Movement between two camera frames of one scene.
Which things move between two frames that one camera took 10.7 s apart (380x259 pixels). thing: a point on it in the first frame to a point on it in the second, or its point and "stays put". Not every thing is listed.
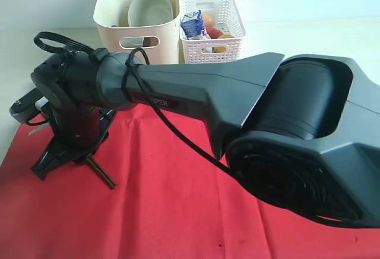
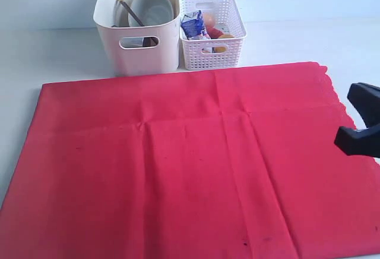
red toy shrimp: (214, 33) stays put
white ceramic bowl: (148, 8) stays put
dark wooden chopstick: (103, 170) to (130, 9)
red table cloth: (170, 202) stays put
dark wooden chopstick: (101, 173) to (130, 10)
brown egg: (209, 20) stays put
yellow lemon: (218, 49) stays put
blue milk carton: (192, 24) stays put
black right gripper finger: (53, 157) to (366, 98)
